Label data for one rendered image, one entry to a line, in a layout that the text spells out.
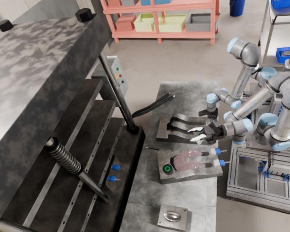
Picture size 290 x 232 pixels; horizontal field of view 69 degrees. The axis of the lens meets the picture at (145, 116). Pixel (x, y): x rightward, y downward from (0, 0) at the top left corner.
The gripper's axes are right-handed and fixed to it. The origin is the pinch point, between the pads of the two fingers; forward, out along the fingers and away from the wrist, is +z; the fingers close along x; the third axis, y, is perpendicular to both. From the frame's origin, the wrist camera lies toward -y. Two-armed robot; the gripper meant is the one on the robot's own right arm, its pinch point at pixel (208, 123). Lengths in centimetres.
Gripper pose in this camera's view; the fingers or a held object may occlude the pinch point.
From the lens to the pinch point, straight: 203.8
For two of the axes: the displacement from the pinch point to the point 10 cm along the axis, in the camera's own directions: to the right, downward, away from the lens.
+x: 2.3, -7.7, 5.9
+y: 9.5, 0.4, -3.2
